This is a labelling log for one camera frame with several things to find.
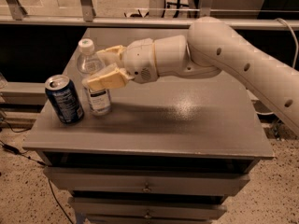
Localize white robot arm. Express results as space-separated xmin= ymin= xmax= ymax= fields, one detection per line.
xmin=82 ymin=17 xmax=299 ymax=133

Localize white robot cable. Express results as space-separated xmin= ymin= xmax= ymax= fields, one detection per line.
xmin=256 ymin=17 xmax=299 ymax=117

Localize blue pepsi can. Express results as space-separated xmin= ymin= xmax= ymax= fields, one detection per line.
xmin=45 ymin=75 xmax=84 ymax=124

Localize grey drawer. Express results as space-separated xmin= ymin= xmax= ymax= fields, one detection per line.
xmin=44 ymin=167 xmax=249 ymax=196
xmin=68 ymin=197 xmax=226 ymax=220

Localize top grey drawer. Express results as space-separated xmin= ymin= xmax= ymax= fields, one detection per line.
xmin=44 ymin=167 xmax=249 ymax=196

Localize black floor cable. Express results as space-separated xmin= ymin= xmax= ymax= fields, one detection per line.
xmin=0 ymin=119 xmax=75 ymax=224

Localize metal rail frame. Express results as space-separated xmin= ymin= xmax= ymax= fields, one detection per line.
xmin=1 ymin=0 xmax=298 ymax=30

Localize grey drawer cabinet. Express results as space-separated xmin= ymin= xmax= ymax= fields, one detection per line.
xmin=21 ymin=27 xmax=275 ymax=224

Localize clear plastic water bottle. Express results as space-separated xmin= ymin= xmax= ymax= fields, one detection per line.
xmin=77 ymin=38 xmax=111 ymax=116

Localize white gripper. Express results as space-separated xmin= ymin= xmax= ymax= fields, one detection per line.
xmin=81 ymin=38 xmax=158 ymax=91

